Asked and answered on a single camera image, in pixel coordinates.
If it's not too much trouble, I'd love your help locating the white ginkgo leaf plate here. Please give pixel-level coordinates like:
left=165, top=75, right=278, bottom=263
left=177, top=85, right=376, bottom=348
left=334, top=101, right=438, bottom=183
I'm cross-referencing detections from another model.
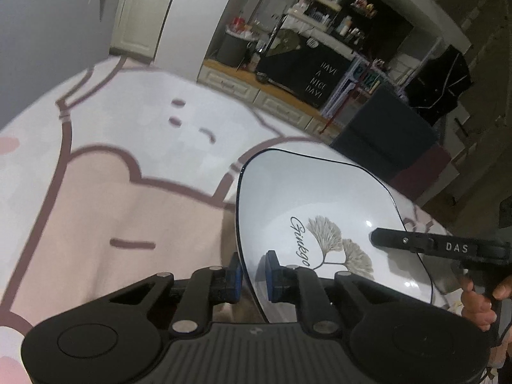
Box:
left=236, top=149, right=434, bottom=323

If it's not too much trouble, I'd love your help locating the person's right hand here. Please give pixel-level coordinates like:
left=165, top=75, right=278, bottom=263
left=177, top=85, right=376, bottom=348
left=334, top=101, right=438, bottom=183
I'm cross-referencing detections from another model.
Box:
left=459, top=276, right=512, bottom=331

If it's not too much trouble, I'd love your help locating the maroon cushion chair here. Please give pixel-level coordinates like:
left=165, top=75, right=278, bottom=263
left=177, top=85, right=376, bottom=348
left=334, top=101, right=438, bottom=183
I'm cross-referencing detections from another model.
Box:
left=388, top=143, right=451, bottom=201

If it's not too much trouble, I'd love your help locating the cartoon bear tablecloth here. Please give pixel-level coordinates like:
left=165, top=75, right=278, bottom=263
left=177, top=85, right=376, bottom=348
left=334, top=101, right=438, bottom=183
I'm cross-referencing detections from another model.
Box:
left=0, top=56, right=455, bottom=384

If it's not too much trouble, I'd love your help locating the dark blue cushion chair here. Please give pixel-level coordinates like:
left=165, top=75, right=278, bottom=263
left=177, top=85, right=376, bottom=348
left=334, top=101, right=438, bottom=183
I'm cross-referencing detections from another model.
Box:
left=331, top=88, right=436, bottom=181

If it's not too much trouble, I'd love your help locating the black hanging jacket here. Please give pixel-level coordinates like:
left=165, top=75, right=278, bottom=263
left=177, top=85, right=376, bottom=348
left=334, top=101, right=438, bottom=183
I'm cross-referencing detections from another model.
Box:
left=404, top=45, right=473, bottom=126

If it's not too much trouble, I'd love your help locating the low white drawer cabinet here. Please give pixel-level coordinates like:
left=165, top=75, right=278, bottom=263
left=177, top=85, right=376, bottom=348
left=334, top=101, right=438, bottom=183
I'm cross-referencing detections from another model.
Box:
left=197, top=59, right=342, bottom=144

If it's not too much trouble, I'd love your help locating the black letter board sign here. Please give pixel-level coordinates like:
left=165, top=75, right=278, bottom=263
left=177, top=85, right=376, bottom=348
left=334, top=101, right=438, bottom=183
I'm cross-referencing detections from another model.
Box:
left=256, top=36, right=352, bottom=109

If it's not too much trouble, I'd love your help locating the grey trash bin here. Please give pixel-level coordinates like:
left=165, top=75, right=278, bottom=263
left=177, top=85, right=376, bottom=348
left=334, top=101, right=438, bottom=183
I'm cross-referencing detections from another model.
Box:
left=215, top=27, right=258, bottom=68

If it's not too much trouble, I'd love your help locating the white kitchen cabinet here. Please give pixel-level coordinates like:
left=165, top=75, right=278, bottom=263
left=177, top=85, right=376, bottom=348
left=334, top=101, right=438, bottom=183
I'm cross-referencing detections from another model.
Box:
left=110, top=0, right=172, bottom=61

